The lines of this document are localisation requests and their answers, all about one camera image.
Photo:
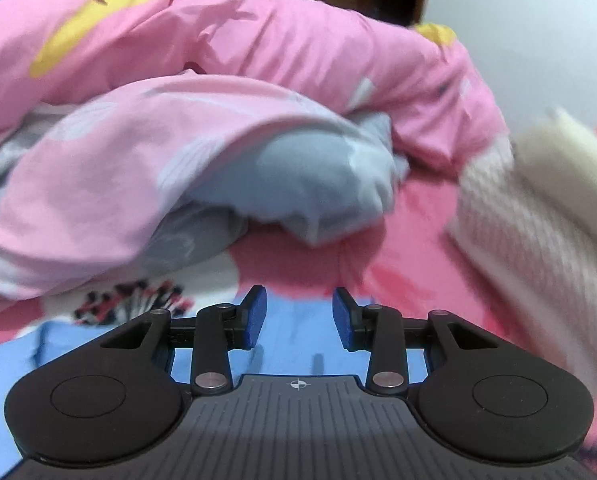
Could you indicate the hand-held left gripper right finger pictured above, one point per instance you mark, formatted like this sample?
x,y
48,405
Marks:
x,y
342,322

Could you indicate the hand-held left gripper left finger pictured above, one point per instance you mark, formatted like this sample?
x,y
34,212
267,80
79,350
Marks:
x,y
256,317

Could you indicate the blue t-shirt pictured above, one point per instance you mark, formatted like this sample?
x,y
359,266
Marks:
x,y
293,330

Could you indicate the pink floral fleece blanket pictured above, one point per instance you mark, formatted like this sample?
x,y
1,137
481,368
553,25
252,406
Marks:
x,y
403,250

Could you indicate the pink patterned quilt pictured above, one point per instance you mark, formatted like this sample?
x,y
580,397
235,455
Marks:
x,y
128,160

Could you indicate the pink striped knit sweater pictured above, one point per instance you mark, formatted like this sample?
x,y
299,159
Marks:
x,y
528,240

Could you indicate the cream folded garment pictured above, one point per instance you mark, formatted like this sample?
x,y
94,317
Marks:
x,y
568,160

